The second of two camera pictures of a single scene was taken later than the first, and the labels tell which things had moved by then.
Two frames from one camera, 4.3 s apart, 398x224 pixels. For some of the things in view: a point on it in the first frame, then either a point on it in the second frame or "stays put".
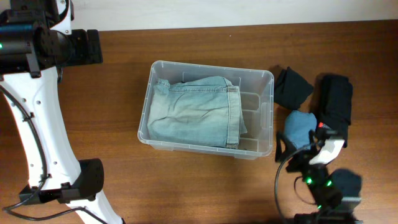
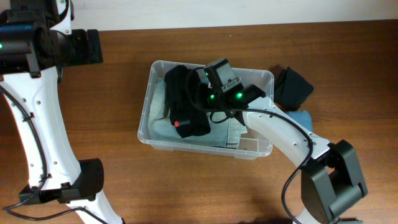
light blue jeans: (204, 112) stays put
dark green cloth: (290, 89) stays put
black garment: (336, 102) -> (188, 101)
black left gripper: (92, 46) stays put
